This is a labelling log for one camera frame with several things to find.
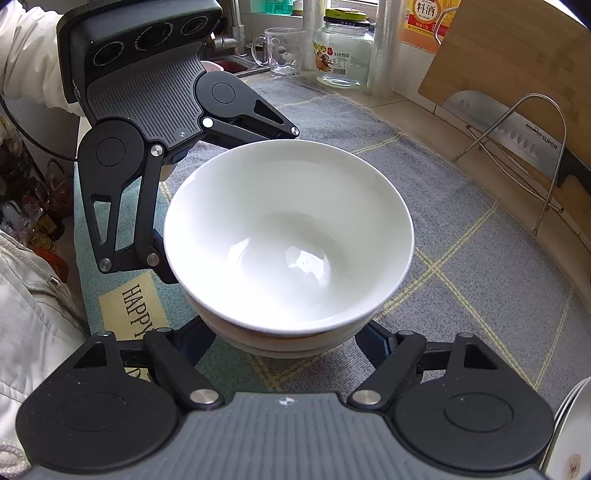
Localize white jacket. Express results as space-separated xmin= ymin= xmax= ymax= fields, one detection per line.
xmin=0 ymin=231 xmax=93 ymax=480

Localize person's left forearm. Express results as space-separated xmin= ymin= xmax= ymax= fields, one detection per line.
xmin=0 ymin=0 xmax=93 ymax=121

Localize metal wire rack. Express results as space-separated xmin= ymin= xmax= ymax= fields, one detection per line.
xmin=452 ymin=93 xmax=568 ymax=237

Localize bamboo cutting board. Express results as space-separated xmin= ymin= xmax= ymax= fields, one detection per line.
xmin=418 ymin=0 xmax=591 ymax=217

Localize metal faucet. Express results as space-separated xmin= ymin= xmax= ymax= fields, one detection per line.
xmin=212 ymin=0 xmax=250 ymax=56

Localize red basin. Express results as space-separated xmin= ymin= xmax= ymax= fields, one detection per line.
xmin=201 ymin=55 xmax=250 ymax=77

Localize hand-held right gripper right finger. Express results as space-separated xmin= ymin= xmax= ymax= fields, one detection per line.
xmin=347 ymin=319 xmax=505 ymax=411

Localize black-handled kitchen knife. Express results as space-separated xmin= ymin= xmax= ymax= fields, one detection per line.
xmin=442 ymin=90 xmax=591 ymax=189

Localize black cable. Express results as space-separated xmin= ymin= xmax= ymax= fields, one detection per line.
xmin=0 ymin=97 xmax=81 ymax=162

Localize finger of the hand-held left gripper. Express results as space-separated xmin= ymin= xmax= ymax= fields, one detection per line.
xmin=202 ymin=90 xmax=301 ymax=151
xmin=82 ymin=144 xmax=180 ymax=284

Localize orange cooking wine bottle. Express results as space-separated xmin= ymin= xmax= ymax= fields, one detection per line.
xmin=402 ymin=0 xmax=462 ymax=51

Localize clear plastic wrap roll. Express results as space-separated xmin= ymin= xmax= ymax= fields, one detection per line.
xmin=302 ymin=0 xmax=324 ymax=28

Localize stack of clear plastic cups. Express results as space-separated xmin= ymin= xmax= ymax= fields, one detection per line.
xmin=367 ymin=0 xmax=404 ymax=97

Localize grey checked table cloth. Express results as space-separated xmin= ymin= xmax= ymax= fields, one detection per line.
xmin=74 ymin=74 xmax=578 ymax=402

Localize colourful cluttered items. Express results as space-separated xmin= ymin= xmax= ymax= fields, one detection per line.
xmin=0 ymin=115 xmax=77 ymax=252

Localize clear glass mug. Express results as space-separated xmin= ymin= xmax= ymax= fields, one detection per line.
xmin=250 ymin=27 xmax=308 ymax=78

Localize large glass jar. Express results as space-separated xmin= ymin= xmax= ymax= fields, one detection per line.
xmin=313 ymin=8 xmax=376 ymax=89

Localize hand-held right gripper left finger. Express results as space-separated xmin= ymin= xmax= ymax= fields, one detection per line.
xmin=69 ymin=316 xmax=225 ymax=411

